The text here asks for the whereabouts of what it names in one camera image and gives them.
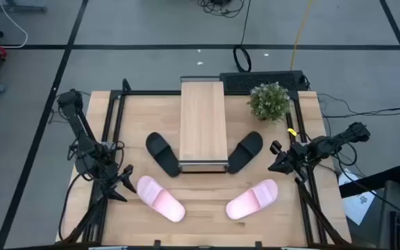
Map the small green potted plant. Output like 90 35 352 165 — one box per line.
247 82 291 123

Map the thick black cable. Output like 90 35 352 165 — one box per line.
58 172 83 242

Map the thin black power cable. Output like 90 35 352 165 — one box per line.
316 92 400 119

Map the yellow floor cable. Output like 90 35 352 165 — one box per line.
289 0 315 71

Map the pink slide sandal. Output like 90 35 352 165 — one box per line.
136 175 187 223
225 178 279 221

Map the grey side desk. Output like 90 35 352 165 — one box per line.
376 180 400 250

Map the white floor cable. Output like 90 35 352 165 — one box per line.
0 0 29 49

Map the black beam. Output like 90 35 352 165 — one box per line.
338 165 400 199

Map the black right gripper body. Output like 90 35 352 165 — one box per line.
284 141 314 182

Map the black looped floor cable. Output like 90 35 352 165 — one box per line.
233 0 253 73

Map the grey metal table foot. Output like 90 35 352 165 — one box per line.
0 0 47 13

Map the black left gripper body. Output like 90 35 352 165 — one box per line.
97 162 127 192

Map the black slide sandal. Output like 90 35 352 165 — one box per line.
226 131 264 175
145 131 183 178

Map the white paper sheet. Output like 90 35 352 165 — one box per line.
338 169 378 226

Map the tangled black cable bundle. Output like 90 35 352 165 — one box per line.
196 0 246 19

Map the wooden shelf with metal frame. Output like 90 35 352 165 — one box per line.
178 76 230 174

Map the black aluminium table frame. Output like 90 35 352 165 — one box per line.
56 78 353 250

